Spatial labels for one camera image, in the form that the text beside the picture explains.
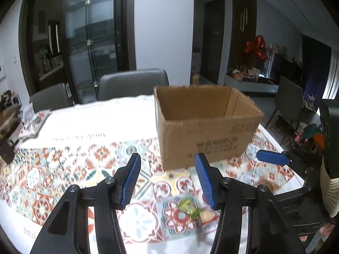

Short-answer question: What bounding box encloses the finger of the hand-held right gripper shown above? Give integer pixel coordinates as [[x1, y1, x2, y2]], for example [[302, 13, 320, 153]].
[[256, 149, 322, 170], [274, 184, 318, 210]]

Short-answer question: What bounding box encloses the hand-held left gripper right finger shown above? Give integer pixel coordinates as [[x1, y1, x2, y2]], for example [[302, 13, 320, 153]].
[[195, 153, 310, 254]]

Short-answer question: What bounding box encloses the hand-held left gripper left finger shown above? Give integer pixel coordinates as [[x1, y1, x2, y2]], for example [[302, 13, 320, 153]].
[[30, 153, 142, 254]]

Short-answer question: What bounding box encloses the golden brown snack packet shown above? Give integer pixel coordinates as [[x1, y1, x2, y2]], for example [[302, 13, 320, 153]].
[[253, 173, 281, 193]]

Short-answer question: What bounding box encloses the green candy wrapper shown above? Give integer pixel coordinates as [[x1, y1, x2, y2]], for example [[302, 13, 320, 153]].
[[177, 198, 203, 220]]

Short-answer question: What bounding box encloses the yellow snack packet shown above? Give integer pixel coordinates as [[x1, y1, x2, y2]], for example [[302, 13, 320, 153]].
[[199, 210, 216, 224]]

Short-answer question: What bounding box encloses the brown cardboard box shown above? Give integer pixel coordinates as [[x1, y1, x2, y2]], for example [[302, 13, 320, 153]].
[[154, 85, 264, 170]]

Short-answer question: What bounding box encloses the person's right forearm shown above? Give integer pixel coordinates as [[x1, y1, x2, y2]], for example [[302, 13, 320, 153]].
[[320, 159, 339, 219]]

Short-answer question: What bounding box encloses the teal cloth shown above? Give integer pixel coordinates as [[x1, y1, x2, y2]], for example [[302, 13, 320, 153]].
[[302, 123, 322, 139]]

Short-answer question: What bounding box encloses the flower bouquet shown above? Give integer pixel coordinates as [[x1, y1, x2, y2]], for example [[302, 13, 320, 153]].
[[302, 94, 317, 112]]

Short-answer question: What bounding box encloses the grey dining chair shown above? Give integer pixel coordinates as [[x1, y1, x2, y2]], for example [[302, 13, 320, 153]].
[[29, 83, 71, 112], [265, 75, 305, 138], [98, 68, 170, 101]]

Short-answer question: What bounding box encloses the patterned tile tablecloth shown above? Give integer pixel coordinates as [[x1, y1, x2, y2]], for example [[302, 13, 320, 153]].
[[0, 95, 305, 254]]

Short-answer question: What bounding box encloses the white low cabinet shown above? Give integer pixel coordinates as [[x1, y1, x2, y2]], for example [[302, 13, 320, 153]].
[[224, 73, 280, 94]]

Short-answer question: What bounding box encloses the red foil balloon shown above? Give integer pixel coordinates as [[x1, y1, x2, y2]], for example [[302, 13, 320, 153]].
[[244, 35, 269, 62]]

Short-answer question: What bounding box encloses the dark wooden door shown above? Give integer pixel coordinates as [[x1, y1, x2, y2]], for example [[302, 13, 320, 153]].
[[199, 0, 225, 84]]

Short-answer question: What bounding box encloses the dark glass sliding door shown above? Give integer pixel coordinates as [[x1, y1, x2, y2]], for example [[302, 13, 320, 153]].
[[20, 0, 137, 104]]

